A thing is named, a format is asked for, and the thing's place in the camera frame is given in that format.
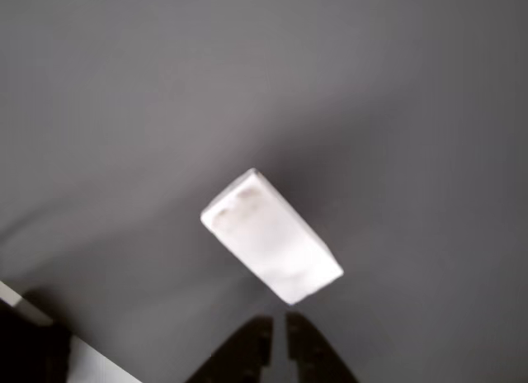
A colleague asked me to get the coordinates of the grey table mat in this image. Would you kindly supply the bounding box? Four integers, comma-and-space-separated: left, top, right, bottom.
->
0, 0, 528, 383

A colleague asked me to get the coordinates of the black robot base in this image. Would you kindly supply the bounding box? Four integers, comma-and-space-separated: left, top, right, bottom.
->
0, 290, 74, 383

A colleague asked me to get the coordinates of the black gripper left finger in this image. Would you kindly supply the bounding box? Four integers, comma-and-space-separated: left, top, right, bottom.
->
184, 314, 276, 383

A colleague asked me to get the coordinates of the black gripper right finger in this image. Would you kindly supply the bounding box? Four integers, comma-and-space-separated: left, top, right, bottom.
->
284, 310, 361, 383

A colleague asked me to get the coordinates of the small white rectangular box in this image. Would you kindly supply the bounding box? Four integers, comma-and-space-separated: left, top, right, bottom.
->
200, 167, 345, 306

